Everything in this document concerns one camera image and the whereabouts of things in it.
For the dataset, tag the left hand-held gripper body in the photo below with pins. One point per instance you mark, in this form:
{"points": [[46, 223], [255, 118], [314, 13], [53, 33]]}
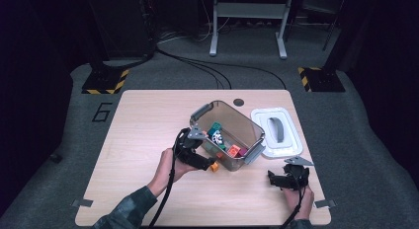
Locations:
{"points": [[186, 150]]}

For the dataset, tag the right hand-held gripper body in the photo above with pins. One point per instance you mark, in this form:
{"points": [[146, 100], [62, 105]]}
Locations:
{"points": [[296, 178]]}

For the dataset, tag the orange toy brick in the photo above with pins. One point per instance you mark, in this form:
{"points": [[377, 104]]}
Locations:
{"points": [[214, 167]]}

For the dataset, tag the salmon toy brick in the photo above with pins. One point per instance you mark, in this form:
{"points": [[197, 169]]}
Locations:
{"points": [[220, 155]]}

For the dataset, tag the green toy brick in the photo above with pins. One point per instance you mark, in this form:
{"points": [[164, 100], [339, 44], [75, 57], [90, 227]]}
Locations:
{"points": [[222, 145]]}

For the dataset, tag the red toy brick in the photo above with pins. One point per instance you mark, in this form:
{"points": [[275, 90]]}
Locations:
{"points": [[234, 150]]}

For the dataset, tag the teal blue toy brick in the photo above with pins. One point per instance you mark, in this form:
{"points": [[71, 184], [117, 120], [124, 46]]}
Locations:
{"points": [[215, 127]]}

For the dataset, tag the maroon toy brick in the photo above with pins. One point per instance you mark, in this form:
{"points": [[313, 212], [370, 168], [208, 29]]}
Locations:
{"points": [[242, 152]]}

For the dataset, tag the grey transparent storage box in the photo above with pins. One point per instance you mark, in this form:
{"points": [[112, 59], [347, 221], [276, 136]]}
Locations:
{"points": [[240, 123]]}

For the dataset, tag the person's right hand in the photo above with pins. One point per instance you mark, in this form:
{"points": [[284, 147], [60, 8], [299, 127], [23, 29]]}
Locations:
{"points": [[308, 201]]}

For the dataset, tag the person's left hand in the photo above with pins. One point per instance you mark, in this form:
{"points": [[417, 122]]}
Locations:
{"points": [[163, 169]]}

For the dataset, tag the dark round table grommet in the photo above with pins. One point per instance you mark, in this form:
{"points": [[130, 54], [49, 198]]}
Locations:
{"points": [[238, 102]]}

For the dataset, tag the dark curtain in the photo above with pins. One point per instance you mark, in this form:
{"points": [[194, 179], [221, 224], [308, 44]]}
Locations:
{"points": [[388, 91], [33, 91]]}

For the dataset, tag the small dark floor object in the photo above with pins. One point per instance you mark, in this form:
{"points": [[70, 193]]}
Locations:
{"points": [[55, 157]]}

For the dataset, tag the black equipment cabinet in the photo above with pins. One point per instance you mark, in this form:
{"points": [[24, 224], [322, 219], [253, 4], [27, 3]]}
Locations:
{"points": [[122, 25]]}

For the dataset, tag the dark metal stand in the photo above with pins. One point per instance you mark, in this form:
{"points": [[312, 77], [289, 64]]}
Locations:
{"points": [[331, 38]]}

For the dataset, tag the white metal stand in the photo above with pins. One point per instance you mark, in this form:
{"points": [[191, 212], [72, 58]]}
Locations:
{"points": [[250, 10]]}

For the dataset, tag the grey metal bracket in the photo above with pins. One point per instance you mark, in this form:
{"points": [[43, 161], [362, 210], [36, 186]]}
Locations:
{"points": [[83, 203], [325, 203]]}

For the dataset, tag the black yellow striped base plate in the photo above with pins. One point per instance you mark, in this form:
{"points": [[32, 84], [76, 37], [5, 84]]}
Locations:
{"points": [[324, 81], [105, 81]]}

